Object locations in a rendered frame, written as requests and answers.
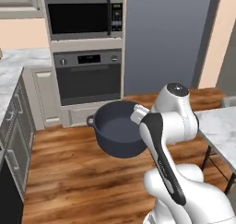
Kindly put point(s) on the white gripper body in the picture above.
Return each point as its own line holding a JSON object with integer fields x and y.
{"x": 139, "y": 114}

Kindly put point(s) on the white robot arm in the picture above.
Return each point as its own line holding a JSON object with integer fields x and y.
{"x": 181, "y": 123}

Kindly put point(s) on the dark blue pot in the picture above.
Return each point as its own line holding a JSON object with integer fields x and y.
{"x": 118, "y": 135}

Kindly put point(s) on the steel built-in oven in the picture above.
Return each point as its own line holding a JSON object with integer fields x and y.
{"x": 89, "y": 80}

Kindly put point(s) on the grey blue fridge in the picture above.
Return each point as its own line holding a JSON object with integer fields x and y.
{"x": 166, "y": 40}

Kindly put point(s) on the beige tall oven cabinet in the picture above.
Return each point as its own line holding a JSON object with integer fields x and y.
{"x": 86, "y": 44}

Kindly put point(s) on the beige corner base cupboard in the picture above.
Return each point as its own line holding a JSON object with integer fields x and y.
{"x": 46, "y": 95}

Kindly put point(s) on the steel microwave oven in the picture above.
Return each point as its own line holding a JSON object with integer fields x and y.
{"x": 80, "y": 17}

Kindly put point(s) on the grey base cupboard run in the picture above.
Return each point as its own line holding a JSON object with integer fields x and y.
{"x": 18, "y": 132}

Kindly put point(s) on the black appliance front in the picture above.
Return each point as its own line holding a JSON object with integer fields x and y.
{"x": 9, "y": 197}

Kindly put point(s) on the black table leg frame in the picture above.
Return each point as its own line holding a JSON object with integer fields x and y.
{"x": 206, "y": 157}

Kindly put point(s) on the beige wall cupboard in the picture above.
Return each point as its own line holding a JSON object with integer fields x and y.
{"x": 18, "y": 2}

